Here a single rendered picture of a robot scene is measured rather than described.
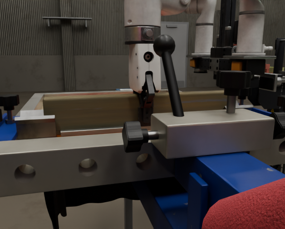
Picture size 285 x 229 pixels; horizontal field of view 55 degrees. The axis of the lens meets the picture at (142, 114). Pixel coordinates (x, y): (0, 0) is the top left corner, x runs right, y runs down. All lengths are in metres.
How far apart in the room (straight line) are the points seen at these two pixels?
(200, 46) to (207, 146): 1.29
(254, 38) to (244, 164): 0.91
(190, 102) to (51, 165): 0.38
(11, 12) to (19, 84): 2.11
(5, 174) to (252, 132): 0.27
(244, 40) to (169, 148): 0.93
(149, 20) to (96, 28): 8.59
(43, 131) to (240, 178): 0.41
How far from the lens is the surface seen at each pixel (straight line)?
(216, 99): 0.65
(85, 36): 9.11
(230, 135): 0.30
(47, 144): 0.34
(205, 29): 1.56
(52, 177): 0.33
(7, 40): 9.37
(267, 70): 9.15
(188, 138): 0.28
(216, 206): 0.16
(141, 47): 0.55
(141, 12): 0.56
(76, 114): 0.57
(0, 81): 9.46
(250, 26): 1.17
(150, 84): 0.54
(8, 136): 0.55
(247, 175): 0.26
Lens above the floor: 1.14
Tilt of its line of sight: 12 degrees down
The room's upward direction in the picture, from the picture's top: straight up
